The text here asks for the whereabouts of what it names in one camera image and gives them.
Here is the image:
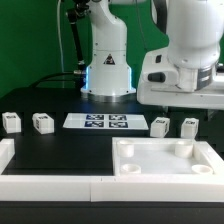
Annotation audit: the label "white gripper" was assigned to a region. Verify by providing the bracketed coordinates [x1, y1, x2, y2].
[137, 49, 224, 110]

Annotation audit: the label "white cable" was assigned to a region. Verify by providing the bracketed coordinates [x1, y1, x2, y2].
[56, 0, 66, 89]

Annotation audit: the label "white U-shaped obstacle fence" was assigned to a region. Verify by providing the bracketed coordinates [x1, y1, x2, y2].
[0, 139, 224, 202]

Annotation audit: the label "white marker tag plate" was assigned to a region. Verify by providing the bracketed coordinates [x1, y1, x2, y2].
[63, 113, 148, 130]

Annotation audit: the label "white square table top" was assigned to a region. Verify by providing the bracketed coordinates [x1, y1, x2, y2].
[112, 138, 224, 176]

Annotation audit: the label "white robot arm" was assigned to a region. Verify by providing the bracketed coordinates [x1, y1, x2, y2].
[81, 0, 224, 109]

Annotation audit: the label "black cables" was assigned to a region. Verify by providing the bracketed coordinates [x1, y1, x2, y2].
[29, 70, 84, 89]

